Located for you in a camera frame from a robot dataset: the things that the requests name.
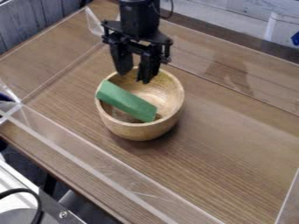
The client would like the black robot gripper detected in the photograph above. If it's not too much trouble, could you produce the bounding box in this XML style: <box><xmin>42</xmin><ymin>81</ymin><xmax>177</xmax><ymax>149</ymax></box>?
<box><xmin>101</xmin><ymin>0</ymin><xmax>173</xmax><ymax>84</ymax></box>

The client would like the brown wooden bowl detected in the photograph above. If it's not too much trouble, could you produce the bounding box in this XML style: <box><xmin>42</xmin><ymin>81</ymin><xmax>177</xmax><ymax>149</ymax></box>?
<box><xmin>94</xmin><ymin>68</ymin><xmax>184</xmax><ymax>141</ymax></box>

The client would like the green rectangular block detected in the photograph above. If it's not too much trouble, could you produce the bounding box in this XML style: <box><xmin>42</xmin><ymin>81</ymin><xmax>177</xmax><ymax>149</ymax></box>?
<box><xmin>96</xmin><ymin>80</ymin><xmax>157</xmax><ymax>123</ymax></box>

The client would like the white container in background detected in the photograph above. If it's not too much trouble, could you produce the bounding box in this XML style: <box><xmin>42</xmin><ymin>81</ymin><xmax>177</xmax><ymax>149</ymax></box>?
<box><xmin>264</xmin><ymin>12</ymin><xmax>299</xmax><ymax>49</ymax></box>

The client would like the clear acrylic corner bracket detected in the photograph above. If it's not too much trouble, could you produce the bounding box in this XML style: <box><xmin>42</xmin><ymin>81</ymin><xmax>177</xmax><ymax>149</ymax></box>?
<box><xmin>85</xmin><ymin>7</ymin><xmax>104</xmax><ymax>38</ymax></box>

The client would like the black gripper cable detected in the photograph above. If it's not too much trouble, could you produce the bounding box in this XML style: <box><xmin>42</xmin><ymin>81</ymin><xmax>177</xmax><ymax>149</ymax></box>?
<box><xmin>151</xmin><ymin>0</ymin><xmax>175</xmax><ymax>20</ymax></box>

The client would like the clear acrylic front wall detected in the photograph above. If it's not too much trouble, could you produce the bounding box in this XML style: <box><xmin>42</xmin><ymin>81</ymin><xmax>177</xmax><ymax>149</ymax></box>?
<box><xmin>0</xmin><ymin>80</ymin><xmax>224</xmax><ymax>224</ymax></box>

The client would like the grey metal bracket with screw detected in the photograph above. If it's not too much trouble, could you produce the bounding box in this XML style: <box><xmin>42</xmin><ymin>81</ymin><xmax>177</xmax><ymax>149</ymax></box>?
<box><xmin>38</xmin><ymin>190</ymin><xmax>86</xmax><ymax>224</ymax></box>

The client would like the black cable loop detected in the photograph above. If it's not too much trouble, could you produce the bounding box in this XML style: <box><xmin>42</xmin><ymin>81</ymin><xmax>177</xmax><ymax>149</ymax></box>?
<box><xmin>0</xmin><ymin>188</ymin><xmax>44</xmax><ymax>224</ymax></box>

